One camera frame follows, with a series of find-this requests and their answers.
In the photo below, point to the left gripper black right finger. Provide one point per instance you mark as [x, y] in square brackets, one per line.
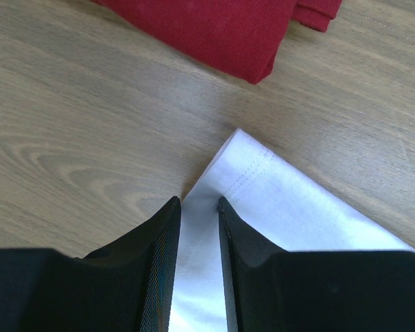
[268, 288]

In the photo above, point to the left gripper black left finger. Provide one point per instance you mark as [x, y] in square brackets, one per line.
[126, 285]

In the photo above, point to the white t-shirt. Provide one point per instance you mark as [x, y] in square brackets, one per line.
[279, 201]

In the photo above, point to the folded red t-shirt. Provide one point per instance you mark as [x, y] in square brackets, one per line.
[240, 38]

